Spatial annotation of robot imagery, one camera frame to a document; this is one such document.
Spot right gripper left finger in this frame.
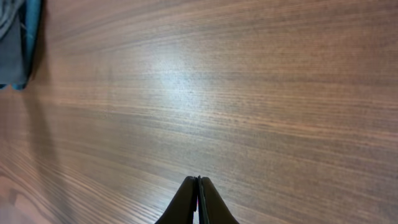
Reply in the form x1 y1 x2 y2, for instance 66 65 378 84
155 176 198 224

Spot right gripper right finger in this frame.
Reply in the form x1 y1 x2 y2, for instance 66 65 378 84
198 176 239 224

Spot grey cotton shorts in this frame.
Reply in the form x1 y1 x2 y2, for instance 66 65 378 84
1 0 25 85

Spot folded blue denim shorts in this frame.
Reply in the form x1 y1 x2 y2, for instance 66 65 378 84
1 0 43 90

